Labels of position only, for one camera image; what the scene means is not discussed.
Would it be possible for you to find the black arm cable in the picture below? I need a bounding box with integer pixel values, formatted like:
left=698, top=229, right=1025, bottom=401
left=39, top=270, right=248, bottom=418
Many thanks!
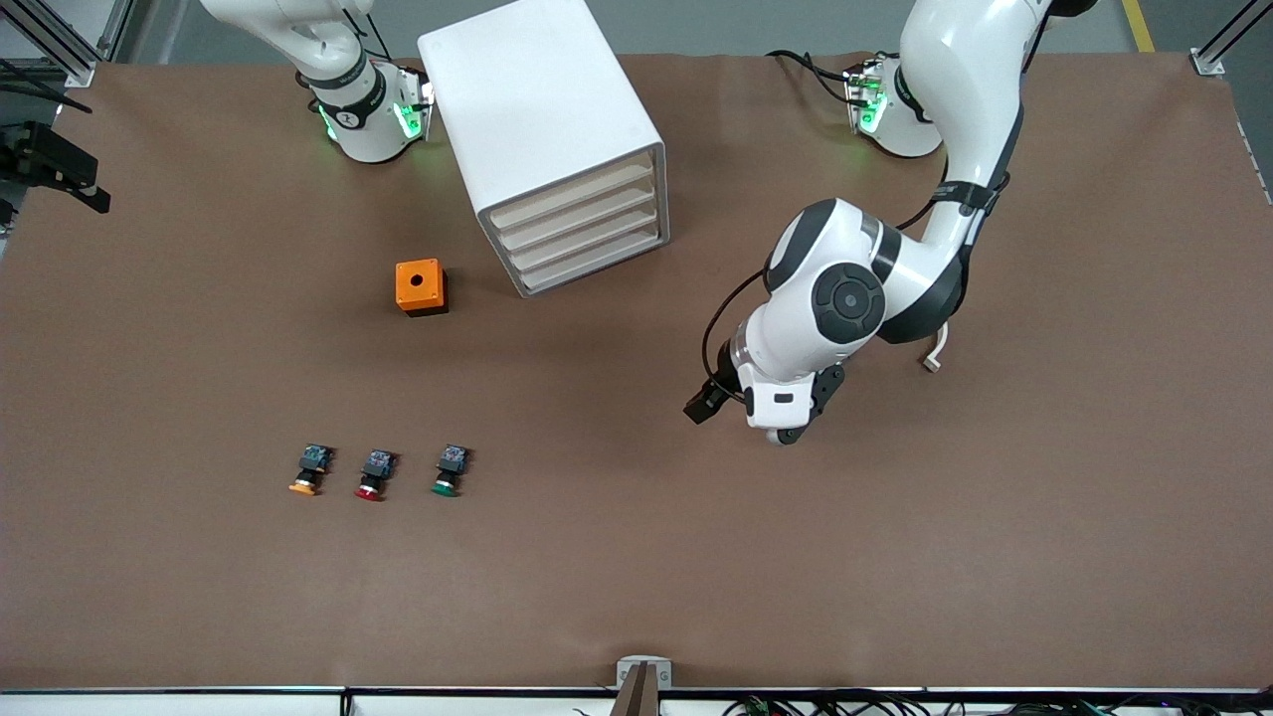
left=0, top=58, right=92, bottom=113
left=701, top=267, right=772, bottom=399

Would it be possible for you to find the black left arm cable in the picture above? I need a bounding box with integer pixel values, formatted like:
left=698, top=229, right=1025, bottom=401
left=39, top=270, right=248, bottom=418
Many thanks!
left=701, top=267, right=772, bottom=399

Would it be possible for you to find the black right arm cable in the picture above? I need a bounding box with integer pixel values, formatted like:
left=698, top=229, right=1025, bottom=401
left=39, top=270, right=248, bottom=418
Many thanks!
left=0, top=58, right=92, bottom=113

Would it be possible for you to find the red mushroom push button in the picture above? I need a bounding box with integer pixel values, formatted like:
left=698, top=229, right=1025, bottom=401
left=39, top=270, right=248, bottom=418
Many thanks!
left=354, top=449, right=400, bottom=502

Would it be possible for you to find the orange button enclosure box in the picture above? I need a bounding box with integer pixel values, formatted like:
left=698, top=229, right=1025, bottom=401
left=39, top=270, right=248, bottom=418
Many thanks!
left=395, top=259, right=449, bottom=317

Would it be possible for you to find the yellow mushroom push button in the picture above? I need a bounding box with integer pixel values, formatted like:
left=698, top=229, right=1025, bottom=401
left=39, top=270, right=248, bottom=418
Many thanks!
left=288, top=444, right=334, bottom=496

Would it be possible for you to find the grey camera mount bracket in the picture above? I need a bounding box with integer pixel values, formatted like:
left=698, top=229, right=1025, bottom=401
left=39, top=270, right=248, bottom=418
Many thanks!
left=616, top=655, right=673, bottom=716

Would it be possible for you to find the white table edge rail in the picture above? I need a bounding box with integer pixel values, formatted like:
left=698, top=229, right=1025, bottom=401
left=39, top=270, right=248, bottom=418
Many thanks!
left=0, top=686, right=1273, bottom=716

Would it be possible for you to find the aluminium frame post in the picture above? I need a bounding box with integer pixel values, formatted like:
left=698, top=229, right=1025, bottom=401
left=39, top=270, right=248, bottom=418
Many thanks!
left=1190, top=0, right=1273, bottom=78
left=0, top=0, right=135, bottom=89

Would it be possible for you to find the green mushroom push button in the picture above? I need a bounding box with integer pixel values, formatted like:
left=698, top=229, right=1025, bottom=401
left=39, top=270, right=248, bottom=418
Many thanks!
left=431, top=445, right=470, bottom=498

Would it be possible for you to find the black base cable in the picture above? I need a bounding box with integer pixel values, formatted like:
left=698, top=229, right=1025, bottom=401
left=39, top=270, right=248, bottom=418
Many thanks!
left=766, top=48, right=854, bottom=100

